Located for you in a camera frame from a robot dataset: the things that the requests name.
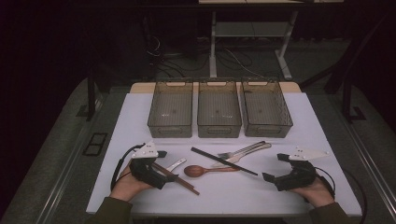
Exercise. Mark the white metal desk frame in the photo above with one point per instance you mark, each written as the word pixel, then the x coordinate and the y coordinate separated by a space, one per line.
pixel 213 46

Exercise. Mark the black floor socket frame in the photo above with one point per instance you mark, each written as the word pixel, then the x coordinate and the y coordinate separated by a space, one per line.
pixel 95 144

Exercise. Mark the smoky transparent plastic bin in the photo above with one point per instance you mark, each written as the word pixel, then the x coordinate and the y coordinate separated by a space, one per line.
pixel 219 109
pixel 171 109
pixel 265 109

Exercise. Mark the person's left hand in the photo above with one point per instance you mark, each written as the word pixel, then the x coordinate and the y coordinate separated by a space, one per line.
pixel 126 186

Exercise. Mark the brown wooden spoon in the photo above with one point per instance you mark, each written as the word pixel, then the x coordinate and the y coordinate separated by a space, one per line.
pixel 193 171

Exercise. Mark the metal fork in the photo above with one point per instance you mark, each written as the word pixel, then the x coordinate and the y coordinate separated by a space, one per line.
pixel 243 150

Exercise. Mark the metal floor rail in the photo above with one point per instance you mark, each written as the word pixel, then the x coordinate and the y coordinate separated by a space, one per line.
pixel 62 180
pixel 366 155

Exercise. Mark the white ceramic spoon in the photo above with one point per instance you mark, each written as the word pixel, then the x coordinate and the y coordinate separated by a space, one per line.
pixel 178 163

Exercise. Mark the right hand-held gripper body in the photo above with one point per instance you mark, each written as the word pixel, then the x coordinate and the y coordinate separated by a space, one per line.
pixel 299 179

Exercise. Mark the black metal stand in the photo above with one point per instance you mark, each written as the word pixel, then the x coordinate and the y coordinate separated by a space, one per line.
pixel 91 99
pixel 347 99

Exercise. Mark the person's right hand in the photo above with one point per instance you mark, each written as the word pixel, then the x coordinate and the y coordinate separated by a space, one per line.
pixel 317 194

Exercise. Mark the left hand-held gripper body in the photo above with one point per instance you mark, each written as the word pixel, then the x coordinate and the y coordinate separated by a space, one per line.
pixel 146 172

